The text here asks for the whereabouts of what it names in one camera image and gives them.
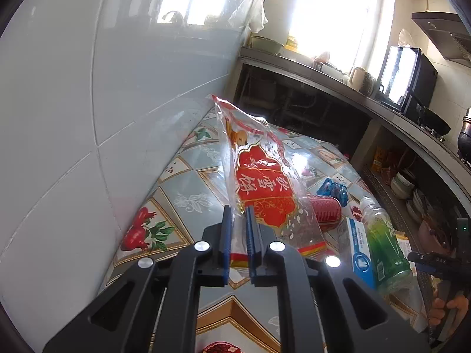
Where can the white kettle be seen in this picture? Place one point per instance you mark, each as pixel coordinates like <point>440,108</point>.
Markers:
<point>356,78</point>

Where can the grey range hood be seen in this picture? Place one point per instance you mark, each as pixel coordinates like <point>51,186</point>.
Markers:
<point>443,36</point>

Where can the person's right hand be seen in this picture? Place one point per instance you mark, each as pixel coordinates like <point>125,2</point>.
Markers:
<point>439,309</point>

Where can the grey kitchen counter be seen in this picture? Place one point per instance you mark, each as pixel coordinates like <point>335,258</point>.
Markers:
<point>331,81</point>

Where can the blue toothpaste box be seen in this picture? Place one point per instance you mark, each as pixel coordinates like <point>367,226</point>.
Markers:
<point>358,253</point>

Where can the green basin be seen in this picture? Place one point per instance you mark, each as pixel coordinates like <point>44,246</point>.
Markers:
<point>266,44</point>

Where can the hanging clear plastic bag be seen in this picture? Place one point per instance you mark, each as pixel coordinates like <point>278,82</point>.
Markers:
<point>252,9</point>

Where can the pink plastic basin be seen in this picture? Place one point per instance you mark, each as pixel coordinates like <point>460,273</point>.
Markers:
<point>434,237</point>

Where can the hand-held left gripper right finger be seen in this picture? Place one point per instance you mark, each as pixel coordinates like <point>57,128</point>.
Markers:
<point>251,242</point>

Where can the white medicine box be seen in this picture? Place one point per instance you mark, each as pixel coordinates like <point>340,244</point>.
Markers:
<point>404,242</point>

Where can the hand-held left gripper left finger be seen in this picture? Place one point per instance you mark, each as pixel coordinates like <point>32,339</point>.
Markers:
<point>226,242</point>

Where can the black wok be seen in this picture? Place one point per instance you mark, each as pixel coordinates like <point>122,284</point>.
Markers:
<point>432,119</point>

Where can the fruit print tablecloth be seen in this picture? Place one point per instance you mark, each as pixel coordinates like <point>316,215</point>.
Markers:
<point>184,198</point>

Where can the orange seasoning packets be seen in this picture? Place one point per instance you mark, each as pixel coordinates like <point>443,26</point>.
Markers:
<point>382,161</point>

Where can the black cooking pot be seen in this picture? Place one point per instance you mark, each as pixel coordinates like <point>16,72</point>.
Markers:
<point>465,136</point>

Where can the black countertop appliance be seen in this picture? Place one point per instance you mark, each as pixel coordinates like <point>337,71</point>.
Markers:
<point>423,84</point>

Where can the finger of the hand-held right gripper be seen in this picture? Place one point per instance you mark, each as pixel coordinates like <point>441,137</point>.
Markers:
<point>430,263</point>

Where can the green plastic bottle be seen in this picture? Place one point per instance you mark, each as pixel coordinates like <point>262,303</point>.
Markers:
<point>386,250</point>

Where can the dark patterned jar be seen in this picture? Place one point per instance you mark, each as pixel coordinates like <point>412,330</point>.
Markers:
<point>369,84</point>

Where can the blue crumpled wrapper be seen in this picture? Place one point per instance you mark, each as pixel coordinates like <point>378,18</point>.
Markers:
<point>333,191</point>

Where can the stack of bowls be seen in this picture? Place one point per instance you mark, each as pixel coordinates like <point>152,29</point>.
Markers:
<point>403,185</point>

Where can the clear red print snack bag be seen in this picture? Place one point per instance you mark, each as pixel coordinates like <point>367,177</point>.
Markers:
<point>265,180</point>

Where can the perforated metal shelf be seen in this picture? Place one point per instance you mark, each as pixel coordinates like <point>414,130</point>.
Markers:
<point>382,195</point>

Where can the red paper cup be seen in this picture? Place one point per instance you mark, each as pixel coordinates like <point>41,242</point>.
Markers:
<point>325,213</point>

